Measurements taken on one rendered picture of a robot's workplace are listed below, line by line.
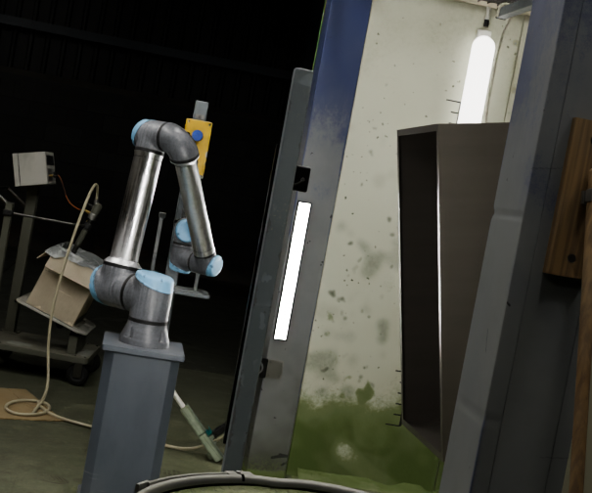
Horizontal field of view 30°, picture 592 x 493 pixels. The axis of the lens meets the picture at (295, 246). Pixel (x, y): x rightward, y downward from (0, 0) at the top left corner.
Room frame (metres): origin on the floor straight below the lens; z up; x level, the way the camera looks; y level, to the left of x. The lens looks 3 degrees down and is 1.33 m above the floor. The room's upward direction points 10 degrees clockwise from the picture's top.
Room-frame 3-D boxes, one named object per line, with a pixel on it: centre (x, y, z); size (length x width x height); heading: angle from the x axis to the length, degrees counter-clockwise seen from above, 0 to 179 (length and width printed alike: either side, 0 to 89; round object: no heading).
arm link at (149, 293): (4.14, 0.51, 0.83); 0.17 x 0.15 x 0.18; 59
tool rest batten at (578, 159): (2.02, -0.50, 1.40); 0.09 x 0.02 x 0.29; 99
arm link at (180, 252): (4.53, 0.45, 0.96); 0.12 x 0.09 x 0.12; 59
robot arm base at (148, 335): (4.13, 0.50, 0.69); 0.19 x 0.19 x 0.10
